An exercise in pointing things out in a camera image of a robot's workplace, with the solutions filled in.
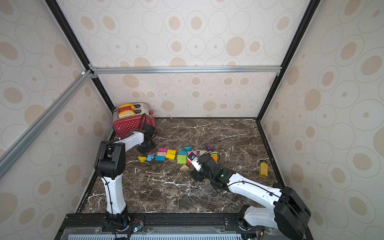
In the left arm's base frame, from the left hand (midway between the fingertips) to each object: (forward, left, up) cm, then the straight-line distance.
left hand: (153, 147), depth 102 cm
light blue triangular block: (-8, +1, 0) cm, 8 cm away
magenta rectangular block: (-2, -8, 0) cm, 8 cm away
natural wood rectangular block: (-3, -33, -1) cm, 33 cm away
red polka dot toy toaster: (+9, +13, +13) cm, 21 cm away
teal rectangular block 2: (-3, -20, -1) cm, 20 cm away
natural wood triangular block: (-15, -22, +1) cm, 26 cm away
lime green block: (-7, -19, 0) cm, 21 cm away
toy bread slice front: (+13, +16, +19) cm, 28 cm away
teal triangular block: (-1, -24, +1) cm, 24 cm away
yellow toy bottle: (-16, -70, +3) cm, 72 cm away
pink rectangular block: (-3, -28, -1) cm, 28 cm away
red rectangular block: (-22, -25, +21) cm, 39 cm away
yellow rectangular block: (-3, -12, -1) cm, 13 cm away
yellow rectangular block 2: (-7, -13, 0) cm, 15 cm away
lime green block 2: (-11, -20, +1) cm, 23 cm away
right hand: (-20, -28, +10) cm, 36 cm away
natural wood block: (-5, -6, +1) cm, 8 cm away
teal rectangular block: (-8, -5, -1) cm, 10 cm away
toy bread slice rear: (+20, +14, +18) cm, 30 cm away
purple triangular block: (-1, -38, +1) cm, 38 cm away
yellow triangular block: (-10, +5, +1) cm, 11 cm away
